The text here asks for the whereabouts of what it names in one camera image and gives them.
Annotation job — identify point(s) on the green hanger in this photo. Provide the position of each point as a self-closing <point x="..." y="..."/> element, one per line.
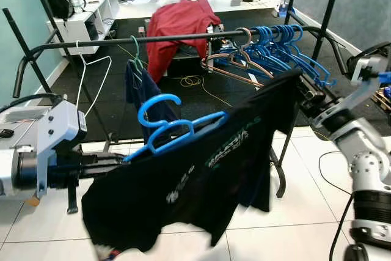
<point x="135" y="59"/>

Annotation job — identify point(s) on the black printed t-shirt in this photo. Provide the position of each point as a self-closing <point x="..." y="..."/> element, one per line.
<point x="183" y="187"/>

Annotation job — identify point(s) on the copper metal hanger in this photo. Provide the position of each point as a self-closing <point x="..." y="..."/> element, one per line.
<point x="226" y="71"/>
<point x="232" y="53"/>

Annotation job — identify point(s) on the red cloth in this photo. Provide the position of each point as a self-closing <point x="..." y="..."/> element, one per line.
<point x="180" y="22"/>

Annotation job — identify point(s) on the white shelf unit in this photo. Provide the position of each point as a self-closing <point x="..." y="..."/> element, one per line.
<point x="79" y="25"/>

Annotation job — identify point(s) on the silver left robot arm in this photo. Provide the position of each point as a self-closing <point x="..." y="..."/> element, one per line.
<point x="6" y="172"/>

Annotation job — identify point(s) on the white low platform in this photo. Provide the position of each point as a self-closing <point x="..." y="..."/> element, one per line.
<point x="140" y="10"/>

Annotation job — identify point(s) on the navy t-shirt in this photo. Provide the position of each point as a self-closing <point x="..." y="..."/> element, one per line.
<point x="146" y="99"/>

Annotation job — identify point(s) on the black metal clothes rack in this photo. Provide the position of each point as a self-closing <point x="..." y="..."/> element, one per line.
<point x="183" y="36"/>

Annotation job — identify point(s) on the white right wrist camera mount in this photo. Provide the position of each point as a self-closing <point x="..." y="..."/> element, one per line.
<point x="365" y="68"/>

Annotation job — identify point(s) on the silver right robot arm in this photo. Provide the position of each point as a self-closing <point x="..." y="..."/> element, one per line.
<point x="366" y="172"/>

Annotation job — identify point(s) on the small blue object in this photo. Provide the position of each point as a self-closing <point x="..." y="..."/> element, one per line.
<point x="284" y="10"/>

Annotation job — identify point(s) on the small grey box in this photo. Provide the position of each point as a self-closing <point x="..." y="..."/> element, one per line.
<point x="236" y="2"/>

